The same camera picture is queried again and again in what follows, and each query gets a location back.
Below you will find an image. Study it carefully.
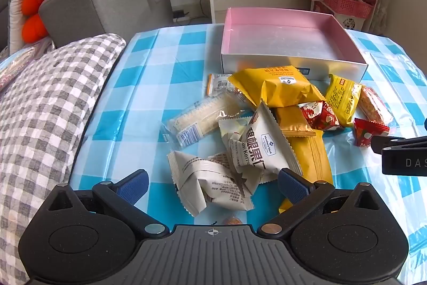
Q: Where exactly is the clear packet with orange edge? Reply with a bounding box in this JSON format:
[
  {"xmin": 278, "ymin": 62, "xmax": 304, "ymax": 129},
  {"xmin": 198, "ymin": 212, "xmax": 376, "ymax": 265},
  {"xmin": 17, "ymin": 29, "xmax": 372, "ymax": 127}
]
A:
[{"xmin": 206, "ymin": 73, "xmax": 248, "ymax": 99}]

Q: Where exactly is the clear packet of pink crackers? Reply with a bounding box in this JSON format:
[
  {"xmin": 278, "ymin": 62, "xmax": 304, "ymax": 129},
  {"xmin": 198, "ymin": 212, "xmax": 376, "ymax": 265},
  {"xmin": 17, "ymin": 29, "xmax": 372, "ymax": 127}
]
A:
[{"xmin": 358, "ymin": 86, "xmax": 395, "ymax": 127}]

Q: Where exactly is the white box with pink lining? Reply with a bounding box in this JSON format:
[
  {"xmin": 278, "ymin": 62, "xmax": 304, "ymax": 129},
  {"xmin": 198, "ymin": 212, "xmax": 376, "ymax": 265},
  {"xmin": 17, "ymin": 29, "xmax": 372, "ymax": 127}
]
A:
[{"xmin": 220, "ymin": 7, "xmax": 368, "ymax": 83}]

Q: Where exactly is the pink plastic package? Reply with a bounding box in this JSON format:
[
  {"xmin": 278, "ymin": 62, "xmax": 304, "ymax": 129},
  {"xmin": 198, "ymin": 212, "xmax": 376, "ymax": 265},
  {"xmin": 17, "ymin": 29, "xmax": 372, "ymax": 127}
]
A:
[{"xmin": 0, "ymin": 39, "xmax": 56, "ymax": 92}]

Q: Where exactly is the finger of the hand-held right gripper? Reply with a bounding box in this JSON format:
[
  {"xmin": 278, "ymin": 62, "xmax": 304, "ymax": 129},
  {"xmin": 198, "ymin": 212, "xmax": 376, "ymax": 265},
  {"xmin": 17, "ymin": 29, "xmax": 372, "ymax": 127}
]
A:
[{"xmin": 370, "ymin": 135, "xmax": 427, "ymax": 154}]

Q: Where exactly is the small cream snack packet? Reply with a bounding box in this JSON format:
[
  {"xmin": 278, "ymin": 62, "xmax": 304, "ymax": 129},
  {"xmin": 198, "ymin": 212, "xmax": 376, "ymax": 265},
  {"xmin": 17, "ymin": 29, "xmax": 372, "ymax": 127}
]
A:
[{"xmin": 218, "ymin": 116, "xmax": 255, "ymax": 153}]

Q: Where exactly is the golden snack packet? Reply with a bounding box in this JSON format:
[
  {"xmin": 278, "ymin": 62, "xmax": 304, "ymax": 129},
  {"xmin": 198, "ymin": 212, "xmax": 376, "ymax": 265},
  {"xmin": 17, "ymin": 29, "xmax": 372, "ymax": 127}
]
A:
[{"xmin": 275, "ymin": 106, "xmax": 316, "ymax": 138}]

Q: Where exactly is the white storage container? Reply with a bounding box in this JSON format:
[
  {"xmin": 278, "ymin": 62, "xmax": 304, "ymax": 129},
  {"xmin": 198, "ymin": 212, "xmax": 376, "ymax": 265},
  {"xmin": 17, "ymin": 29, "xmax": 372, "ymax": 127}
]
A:
[{"xmin": 333, "ymin": 12, "xmax": 366, "ymax": 32}]

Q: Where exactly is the beige packet with black print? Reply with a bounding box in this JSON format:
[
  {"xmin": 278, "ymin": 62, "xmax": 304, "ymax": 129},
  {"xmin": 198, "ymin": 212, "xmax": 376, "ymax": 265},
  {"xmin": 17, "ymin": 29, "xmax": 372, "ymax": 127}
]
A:
[{"xmin": 233, "ymin": 101, "xmax": 303, "ymax": 185}]

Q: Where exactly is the long yellow snack packet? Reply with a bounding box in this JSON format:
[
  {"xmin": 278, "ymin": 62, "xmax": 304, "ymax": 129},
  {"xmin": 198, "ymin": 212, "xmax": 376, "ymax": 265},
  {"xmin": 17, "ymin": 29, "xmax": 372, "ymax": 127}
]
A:
[{"xmin": 278, "ymin": 129, "xmax": 335, "ymax": 213}]

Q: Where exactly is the blue checkered tablecloth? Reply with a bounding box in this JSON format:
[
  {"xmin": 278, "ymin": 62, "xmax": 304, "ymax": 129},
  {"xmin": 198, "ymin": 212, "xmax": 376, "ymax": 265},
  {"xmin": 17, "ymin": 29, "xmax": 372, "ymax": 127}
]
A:
[{"xmin": 68, "ymin": 23, "xmax": 427, "ymax": 285}]

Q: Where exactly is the pink plastic basket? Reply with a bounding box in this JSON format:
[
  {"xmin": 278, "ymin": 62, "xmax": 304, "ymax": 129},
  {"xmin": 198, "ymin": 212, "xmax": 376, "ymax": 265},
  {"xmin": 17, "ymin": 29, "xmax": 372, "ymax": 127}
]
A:
[{"xmin": 322, "ymin": 0, "xmax": 377, "ymax": 19}]

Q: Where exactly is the orange plush toy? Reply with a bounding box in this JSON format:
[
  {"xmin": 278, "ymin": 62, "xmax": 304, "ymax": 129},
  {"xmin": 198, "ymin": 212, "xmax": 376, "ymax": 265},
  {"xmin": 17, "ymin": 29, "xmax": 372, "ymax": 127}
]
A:
[{"xmin": 21, "ymin": 0, "xmax": 49, "ymax": 41}]

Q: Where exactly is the white power strip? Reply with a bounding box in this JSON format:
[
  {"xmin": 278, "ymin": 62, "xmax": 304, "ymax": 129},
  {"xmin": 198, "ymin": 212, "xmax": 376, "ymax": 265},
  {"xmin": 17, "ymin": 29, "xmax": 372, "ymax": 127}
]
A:
[{"xmin": 171, "ymin": 9, "xmax": 190, "ymax": 22}]

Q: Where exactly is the small yellow snack packet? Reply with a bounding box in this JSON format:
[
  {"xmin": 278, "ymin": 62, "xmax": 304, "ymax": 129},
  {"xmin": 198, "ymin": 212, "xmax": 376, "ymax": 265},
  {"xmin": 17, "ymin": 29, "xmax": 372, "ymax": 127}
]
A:
[{"xmin": 324, "ymin": 74, "xmax": 363, "ymax": 127}]

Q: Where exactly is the large yellow snack packet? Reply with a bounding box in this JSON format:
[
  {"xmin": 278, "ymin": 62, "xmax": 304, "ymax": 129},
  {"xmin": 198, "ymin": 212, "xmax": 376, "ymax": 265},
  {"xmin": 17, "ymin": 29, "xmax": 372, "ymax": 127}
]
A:
[{"xmin": 228, "ymin": 66, "xmax": 326, "ymax": 108}]

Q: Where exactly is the grey checkered cushion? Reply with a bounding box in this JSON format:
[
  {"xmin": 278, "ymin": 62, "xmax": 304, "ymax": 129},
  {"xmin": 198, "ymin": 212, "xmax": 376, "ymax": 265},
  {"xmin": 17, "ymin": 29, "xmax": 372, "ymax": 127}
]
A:
[{"xmin": 0, "ymin": 33, "xmax": 127, "ymax": 285}]

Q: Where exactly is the clear packet of white wafer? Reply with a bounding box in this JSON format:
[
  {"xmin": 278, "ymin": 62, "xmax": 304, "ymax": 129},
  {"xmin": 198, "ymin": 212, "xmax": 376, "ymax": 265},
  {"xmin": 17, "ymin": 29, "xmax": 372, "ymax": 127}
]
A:
[{"xmin": 161, "ymin": 92, "xmax": 248, "ymax": 149}]

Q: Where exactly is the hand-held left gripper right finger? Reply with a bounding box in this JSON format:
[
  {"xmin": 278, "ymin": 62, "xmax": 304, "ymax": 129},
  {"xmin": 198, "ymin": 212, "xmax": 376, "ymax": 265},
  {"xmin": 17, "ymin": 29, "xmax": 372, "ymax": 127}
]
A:
[{"xmin": 258, "ymin": 167, "xmax": 392, "ymax": 236}]

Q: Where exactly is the beige snack packet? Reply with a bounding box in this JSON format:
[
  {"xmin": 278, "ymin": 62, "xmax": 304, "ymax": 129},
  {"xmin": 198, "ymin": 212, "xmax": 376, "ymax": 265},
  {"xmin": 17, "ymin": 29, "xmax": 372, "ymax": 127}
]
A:
[{"xmin": 166, "ymin": 151, "xmax": 255, "ymax": 217}]

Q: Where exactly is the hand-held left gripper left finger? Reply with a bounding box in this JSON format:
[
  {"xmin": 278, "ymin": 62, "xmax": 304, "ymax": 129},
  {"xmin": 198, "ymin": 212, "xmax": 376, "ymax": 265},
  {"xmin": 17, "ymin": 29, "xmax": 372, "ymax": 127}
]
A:
[{"xmin": 44, "ymin": 169, "xmax": 169, "ymax": 236}]

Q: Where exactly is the white pillow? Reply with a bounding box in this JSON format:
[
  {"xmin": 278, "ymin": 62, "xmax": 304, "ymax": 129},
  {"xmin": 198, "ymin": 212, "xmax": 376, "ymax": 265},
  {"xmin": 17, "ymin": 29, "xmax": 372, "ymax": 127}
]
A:
[{"xmin": 8, "ymin": 0, "xmax": 34, "ymax": 46}]

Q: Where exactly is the red and white candy packet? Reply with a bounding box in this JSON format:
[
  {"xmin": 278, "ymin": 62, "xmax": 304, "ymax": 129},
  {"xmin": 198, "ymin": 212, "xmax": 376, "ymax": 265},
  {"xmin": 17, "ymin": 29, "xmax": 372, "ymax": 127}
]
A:
[{"xmin": 298, "ymin": 101, "xmax": 341, "ymax": 131}]

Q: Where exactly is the small red candy packet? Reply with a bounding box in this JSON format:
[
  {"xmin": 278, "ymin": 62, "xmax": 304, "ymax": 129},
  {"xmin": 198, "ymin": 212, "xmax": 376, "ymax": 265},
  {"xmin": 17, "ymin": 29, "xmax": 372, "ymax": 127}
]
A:
[{"xmin": 353, "ymin": 118, "xmax": 390, "ymax": 147}]

